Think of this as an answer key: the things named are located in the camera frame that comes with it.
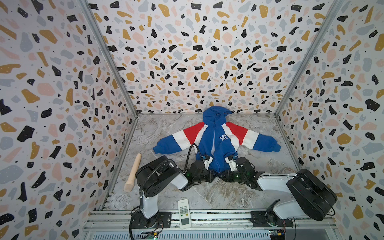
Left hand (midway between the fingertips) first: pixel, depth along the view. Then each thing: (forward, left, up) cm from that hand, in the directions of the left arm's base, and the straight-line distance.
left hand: (220, 173), depth 86 cm
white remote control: (-20, +20, -2) cm, 28 cm away
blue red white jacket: (+27, -1, -4) cm, 27 cm away
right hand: (0, +1, 0) cm, 1 cm away
